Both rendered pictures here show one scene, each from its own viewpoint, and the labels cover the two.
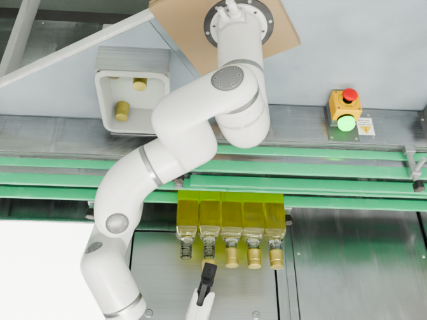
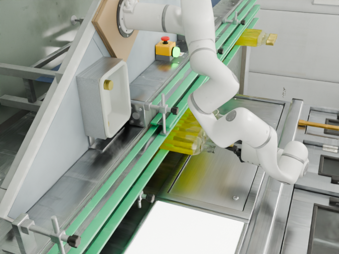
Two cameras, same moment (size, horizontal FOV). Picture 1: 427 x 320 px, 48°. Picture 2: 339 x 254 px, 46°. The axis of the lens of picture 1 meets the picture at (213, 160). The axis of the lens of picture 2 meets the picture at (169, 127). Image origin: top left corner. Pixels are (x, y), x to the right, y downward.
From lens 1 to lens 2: 1.22 m
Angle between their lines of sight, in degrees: 49
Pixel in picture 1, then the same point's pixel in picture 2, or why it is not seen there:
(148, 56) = (103, 62)
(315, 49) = not seen: hidden behind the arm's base
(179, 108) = (201, 7)
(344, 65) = not seen: hidden behind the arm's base
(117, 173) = (210, 59)
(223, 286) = (227, 162)
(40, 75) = (50, 133)
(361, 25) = not seen: outside the picture
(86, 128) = (88, 162)
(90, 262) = (244, 113)
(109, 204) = (226, 69)
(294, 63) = (141, 35)
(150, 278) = (209, 192)
